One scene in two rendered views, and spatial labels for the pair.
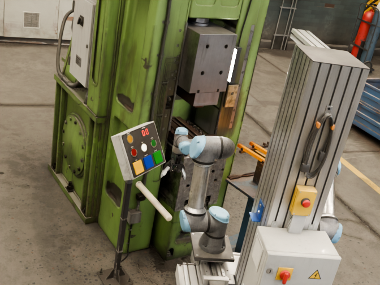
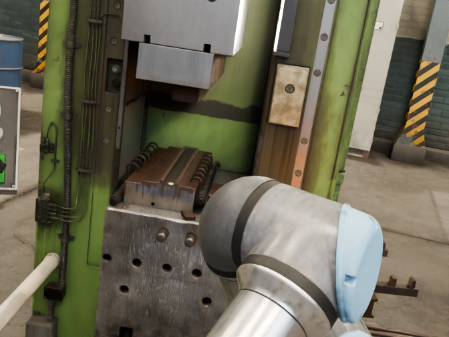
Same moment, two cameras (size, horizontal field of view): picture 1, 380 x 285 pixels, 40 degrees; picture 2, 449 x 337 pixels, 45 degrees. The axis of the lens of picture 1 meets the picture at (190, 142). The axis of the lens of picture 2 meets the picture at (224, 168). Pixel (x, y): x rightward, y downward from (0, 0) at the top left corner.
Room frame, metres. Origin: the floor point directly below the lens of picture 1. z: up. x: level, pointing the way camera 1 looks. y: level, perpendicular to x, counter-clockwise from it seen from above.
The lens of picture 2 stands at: (2.33, -1.10, 1.47)
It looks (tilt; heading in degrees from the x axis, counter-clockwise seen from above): 16 degrees down; 39
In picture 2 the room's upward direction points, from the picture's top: 9 degrees clockwise
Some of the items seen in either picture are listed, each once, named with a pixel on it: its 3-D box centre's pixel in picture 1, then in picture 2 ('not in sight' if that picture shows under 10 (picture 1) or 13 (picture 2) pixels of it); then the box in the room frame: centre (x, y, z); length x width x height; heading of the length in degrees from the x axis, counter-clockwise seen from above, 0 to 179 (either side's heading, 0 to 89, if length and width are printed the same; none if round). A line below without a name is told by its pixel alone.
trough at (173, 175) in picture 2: (185, 128); (181, 164); (3.52, 0.05, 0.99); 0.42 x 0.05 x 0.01; 37
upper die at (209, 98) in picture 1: (190, 87); (186, 60); (3.50, 0.07, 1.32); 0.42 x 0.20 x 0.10; 37
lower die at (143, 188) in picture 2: (181, 133); (172, 173); (3.50, 0.07, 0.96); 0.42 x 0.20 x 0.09; 37
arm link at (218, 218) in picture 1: (216, 220); not in sight; (2.40, -0.22, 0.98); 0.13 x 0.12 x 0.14; 109
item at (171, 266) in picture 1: (178, 257); not in sight; (3.30, -0.08, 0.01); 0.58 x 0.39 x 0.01; 127
